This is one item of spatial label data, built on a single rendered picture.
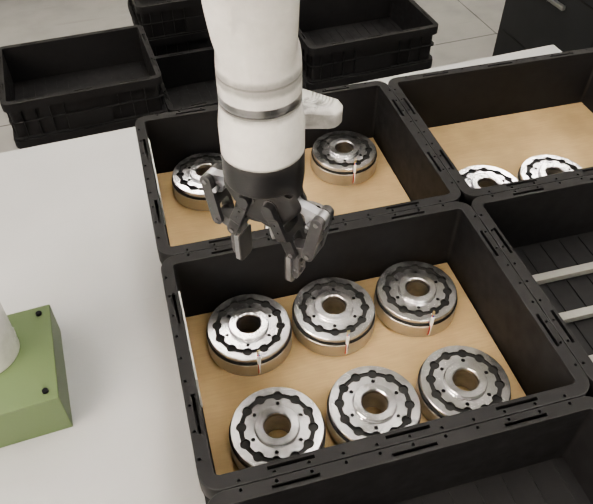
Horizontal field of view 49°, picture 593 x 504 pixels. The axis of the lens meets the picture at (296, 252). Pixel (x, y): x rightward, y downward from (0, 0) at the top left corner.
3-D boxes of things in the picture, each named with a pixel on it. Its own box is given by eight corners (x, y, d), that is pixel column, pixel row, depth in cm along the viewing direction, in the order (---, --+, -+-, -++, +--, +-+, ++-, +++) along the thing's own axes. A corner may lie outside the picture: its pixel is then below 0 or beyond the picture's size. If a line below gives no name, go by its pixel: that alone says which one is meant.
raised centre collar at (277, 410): (260, 454, 68) (259, 451, 68) (249, 413, 71) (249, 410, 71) (305, 442, 69) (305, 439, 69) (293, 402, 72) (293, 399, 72)
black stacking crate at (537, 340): (214, 543, 67) (203, 496, 59) (173, 320, 87) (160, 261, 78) (560, 447, 74) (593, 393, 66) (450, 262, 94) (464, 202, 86)
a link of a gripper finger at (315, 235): (311, 218, 59) (294, 254, 64) (328, 230, 59) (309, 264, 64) (325, 201, 61) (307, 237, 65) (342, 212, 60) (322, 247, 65)
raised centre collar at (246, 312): (233, 346, 78) (232, 343, 77) (225, 315, 81) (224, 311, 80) (273, 337, 79) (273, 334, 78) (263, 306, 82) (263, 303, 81)
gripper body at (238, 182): (198, 147, 57) (208, 225, 64) (281, 179, 54) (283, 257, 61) (245, 105, 61) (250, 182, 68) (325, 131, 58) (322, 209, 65)
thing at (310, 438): (241, 485, 66) (241, 483, 66) (222, 401, 73) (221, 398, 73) (336, 460, 68) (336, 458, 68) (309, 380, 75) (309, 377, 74)
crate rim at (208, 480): (203, 506, 60) (201, 495, 58) (161, 271, 80) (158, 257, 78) (590, 403, 67) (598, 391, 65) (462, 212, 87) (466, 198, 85)
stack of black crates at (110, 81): (49, 237, 192) (-1, 106, 159) (41, 175, 211) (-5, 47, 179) (184, 206, 201) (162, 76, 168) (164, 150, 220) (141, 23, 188)
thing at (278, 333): (216, 371, 76) (215, 368, 75) (201, 306, 82) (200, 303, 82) (300, 352, 78) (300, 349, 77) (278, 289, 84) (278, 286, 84)
